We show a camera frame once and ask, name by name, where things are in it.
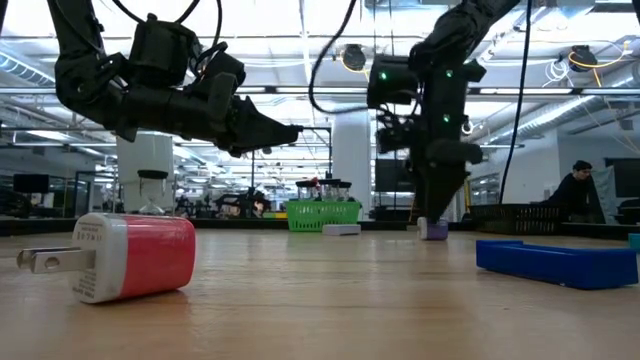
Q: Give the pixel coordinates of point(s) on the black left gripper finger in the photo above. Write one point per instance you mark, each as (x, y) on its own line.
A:
(255, 130)
(240, 150)

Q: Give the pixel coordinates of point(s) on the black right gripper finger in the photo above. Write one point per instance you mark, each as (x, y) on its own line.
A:
(421, 185)
(442, 185)

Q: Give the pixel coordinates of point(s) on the white rectangular case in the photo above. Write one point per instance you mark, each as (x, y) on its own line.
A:
(341, 229)

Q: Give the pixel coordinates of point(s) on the teal framed digital display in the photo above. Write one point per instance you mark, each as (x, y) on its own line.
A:
(635, 242)

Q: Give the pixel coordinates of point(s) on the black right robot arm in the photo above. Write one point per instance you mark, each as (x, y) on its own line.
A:
(450, 35)

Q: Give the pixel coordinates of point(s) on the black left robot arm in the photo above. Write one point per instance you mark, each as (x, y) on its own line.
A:
(80, 75)

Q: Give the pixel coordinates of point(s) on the black equipment cart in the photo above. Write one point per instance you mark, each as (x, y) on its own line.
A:
(392, 175)

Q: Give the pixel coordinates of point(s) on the black plastic basket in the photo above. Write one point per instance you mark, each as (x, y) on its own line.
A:
(525, 217)

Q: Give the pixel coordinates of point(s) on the green plastic basket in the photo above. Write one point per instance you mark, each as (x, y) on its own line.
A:
(320, 216)

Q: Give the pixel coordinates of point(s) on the person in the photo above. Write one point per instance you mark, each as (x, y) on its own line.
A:
(572, 190)

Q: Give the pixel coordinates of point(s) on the blue framed digital display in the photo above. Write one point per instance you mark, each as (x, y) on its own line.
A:
(550, 265)

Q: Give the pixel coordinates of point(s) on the black monitor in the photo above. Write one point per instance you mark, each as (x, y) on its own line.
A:
(30, 183)
(627, 175)

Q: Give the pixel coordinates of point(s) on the black metal frame stand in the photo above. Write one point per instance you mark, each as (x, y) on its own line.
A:
(317, 128)

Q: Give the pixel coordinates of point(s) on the black aluminium table frame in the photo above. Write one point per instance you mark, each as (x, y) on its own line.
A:
(225, 224)

